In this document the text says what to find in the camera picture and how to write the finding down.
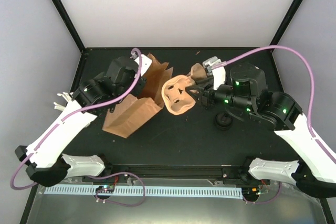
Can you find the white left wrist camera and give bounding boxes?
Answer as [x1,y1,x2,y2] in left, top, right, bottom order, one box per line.
[131,53,152,76]

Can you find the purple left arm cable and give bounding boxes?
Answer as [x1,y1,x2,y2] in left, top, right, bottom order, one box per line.
[9,48,144,190]

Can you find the white slotted cable duct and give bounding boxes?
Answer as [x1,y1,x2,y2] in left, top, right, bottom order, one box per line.
[44,184,243,199]

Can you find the brown cardboard cup carrier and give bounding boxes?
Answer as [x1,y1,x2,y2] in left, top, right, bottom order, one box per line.
[161,63,207,115]

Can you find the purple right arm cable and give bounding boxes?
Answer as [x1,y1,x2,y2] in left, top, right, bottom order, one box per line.
[212,45,336,164]

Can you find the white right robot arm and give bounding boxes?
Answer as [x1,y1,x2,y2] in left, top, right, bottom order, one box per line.
[185,62,335,198]

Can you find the small circuit board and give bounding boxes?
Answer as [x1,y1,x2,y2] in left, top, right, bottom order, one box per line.
[242,186,269,196]
[96,185,114,193]

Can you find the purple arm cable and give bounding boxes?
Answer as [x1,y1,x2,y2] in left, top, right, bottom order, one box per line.
[9,48,144,190]
[212,45,336,164]

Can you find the brown paper bag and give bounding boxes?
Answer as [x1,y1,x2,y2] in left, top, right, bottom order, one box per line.
[102,54,173,138]

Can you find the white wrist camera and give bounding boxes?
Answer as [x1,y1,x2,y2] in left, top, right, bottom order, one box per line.
[131,53,152,76]
[202,56,226,90]

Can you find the left small circuit board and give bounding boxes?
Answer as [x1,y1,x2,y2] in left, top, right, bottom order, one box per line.
[96,185,114,193]

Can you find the right small circuit board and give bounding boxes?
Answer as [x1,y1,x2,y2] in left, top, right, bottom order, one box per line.
[242,186,269,196]

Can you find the white wooden stirrers in glass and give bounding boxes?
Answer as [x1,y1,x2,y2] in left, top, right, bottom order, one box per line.
[53,92,75,112]

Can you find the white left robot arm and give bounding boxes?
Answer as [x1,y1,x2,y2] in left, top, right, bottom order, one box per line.
[15,55,152,187]

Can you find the black frame post right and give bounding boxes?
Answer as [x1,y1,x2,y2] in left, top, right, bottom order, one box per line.
[270,0,303,45]

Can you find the black frame post left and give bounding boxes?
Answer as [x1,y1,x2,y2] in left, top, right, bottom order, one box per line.
[51,0,86,53]

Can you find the black front aluminium rail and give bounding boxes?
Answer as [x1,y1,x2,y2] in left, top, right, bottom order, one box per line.
[99,164,248,180]

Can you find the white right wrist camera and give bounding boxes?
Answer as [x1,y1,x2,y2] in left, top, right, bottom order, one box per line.
[202,56,226,90]

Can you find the black frame post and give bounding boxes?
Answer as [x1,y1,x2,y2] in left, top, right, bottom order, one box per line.
[51,0,86,53]
[270,0,303,45]

